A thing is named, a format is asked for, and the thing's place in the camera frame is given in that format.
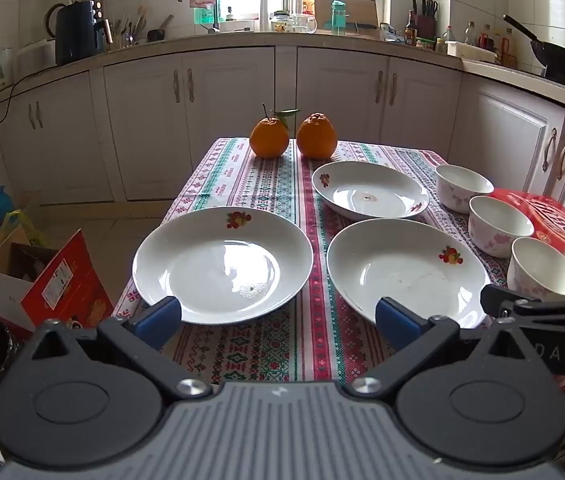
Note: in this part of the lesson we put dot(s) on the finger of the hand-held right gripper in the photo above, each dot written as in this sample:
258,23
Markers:
527,306

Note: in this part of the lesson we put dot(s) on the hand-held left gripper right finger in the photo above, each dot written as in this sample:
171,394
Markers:
396,321

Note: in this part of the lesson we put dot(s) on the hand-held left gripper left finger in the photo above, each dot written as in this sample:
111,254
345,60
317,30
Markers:
160,321

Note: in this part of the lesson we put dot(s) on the white pink-flowered bowl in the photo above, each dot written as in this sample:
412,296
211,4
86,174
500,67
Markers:
537,270
497,217
462,180

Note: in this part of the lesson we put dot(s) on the large white floral plate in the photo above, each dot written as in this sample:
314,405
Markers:
402,265
222,270

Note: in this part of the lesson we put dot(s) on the red gift box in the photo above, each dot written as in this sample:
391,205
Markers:
557,220

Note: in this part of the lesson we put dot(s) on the open cardboard box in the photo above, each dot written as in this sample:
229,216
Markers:
67,280

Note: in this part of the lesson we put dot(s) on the yellow green bag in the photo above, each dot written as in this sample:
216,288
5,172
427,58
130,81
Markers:
25,225

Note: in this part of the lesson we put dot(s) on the patterned red green tablecloth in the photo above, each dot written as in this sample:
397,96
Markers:
282,200

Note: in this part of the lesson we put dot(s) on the bumpy orange without leaves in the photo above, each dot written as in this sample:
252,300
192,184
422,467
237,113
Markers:
316,137

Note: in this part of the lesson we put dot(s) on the orange with leafy stem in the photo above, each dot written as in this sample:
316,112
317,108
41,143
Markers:
268,140

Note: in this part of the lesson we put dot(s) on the black wok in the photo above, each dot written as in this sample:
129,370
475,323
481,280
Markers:
562,60

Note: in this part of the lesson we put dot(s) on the white plastic tray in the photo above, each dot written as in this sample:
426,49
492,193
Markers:
470,52

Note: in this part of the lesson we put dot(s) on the clear condiment bottle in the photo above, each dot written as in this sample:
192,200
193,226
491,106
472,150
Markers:
470,35

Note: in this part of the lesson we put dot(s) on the small green box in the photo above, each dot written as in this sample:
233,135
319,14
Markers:
425,44

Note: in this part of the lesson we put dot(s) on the small black pot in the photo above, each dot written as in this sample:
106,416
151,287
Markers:
156,35

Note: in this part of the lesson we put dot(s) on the utensil holder with utensils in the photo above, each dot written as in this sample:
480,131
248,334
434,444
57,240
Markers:
127,35

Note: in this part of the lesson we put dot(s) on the dark sauce bottle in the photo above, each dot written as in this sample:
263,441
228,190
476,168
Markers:
411,32

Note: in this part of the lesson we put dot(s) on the beige kitchen countertop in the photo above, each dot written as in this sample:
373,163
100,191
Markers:
242,39

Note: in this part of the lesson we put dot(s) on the white electric kettle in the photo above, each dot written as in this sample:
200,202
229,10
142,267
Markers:
2,70

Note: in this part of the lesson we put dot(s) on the dark blue air fryer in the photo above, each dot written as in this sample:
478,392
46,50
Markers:
80,35

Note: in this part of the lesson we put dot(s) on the knife block with knives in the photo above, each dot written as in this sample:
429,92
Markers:
425,25

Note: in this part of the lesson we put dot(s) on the green dish soap bottle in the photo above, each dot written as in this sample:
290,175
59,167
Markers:
208,16

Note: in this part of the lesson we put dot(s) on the teal water bottle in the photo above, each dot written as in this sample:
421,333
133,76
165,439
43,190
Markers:
338,16

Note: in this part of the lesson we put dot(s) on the glass mug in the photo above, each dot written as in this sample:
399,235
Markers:
303,24

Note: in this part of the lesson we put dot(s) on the brown cutting board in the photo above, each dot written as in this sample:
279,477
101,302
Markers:
360,7

